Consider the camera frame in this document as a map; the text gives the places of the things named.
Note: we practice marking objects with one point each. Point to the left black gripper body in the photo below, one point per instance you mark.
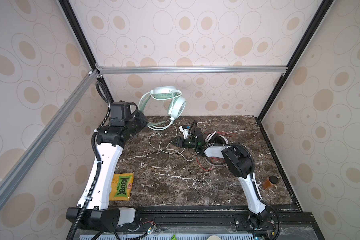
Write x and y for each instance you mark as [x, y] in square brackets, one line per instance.
[142, 120]

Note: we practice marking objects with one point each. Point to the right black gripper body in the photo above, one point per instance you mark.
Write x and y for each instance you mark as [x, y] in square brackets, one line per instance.
[187, 143]

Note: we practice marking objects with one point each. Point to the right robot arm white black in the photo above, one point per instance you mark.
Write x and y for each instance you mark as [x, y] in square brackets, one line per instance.
[240, 163]

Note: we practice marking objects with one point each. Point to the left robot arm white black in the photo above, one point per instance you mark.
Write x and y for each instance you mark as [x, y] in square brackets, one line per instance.
[102, 180]

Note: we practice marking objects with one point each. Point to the white black red headphones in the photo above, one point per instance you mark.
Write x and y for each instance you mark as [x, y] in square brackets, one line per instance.
[215, 143]

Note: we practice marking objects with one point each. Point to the yellow green snack bag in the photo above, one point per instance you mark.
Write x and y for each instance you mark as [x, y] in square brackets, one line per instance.
[121, 187]

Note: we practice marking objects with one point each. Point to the amber bottle black cap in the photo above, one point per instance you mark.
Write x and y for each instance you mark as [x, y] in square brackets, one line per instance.
[269, 182]

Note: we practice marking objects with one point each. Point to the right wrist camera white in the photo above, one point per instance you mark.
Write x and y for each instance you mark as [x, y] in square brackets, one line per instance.
[185, 130]

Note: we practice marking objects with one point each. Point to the horizontal aluminium frame bar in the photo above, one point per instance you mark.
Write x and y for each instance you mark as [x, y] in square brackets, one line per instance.
[193, 70]

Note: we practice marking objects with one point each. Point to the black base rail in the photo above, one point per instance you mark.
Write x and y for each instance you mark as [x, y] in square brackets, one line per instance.
[285, 222]

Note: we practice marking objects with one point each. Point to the left diagonal aluminium frame bar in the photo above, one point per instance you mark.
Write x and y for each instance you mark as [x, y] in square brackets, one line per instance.
[9, 184]

